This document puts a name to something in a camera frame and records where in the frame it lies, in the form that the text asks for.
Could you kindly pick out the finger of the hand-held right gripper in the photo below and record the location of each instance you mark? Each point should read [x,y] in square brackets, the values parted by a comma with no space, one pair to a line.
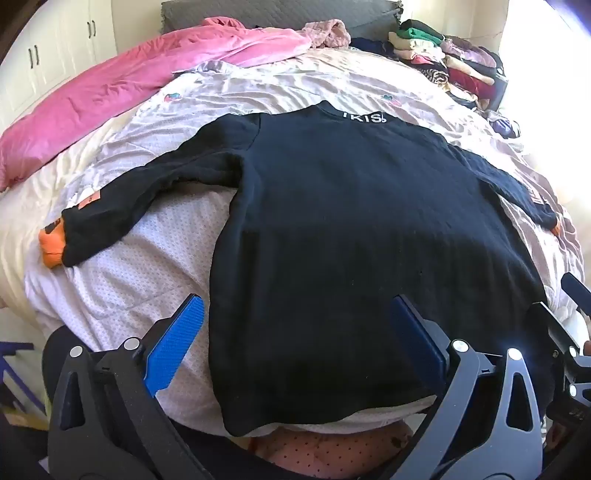
[577,288]
[554,325]

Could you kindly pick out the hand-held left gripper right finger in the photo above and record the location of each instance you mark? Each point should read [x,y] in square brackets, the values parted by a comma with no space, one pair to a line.
[420,337]

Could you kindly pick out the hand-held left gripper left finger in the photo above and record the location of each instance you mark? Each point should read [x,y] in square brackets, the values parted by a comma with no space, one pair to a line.
[175,341]

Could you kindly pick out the black sweater with orange cuffs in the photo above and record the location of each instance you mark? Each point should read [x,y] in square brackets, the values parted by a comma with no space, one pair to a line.
[346,230]

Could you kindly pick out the pile of folded clothes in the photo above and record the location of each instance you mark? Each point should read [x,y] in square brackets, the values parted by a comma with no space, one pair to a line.
[461,60]

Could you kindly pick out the lilac printed quilt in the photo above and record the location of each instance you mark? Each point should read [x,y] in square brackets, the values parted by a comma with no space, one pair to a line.
[152,258]

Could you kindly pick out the person's black pants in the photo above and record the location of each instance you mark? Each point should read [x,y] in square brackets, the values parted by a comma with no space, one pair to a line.
[217,457]

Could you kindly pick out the person's pink dotted top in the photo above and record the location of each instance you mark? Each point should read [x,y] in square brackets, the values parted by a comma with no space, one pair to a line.
[323,454]

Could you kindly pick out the blue metal rack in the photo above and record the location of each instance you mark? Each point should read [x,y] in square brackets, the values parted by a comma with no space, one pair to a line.
[18,397]

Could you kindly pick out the cream bed sheet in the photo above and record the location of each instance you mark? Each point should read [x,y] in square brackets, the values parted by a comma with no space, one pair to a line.
[27,221]

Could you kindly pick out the black box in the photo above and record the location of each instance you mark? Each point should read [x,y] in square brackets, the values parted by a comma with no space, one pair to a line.
[501,92]

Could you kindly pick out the pink blanket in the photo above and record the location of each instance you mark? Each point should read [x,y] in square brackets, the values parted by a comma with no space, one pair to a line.
[92,101]

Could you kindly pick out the pink fuzzy garment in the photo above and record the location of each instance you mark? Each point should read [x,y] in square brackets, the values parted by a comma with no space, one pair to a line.
[328,32]

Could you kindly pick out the cream wardrobe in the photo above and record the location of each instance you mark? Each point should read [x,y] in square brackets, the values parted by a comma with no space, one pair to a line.
[46,46]

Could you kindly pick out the grey padded headboard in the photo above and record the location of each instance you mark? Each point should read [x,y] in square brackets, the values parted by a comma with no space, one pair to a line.
[277,11]

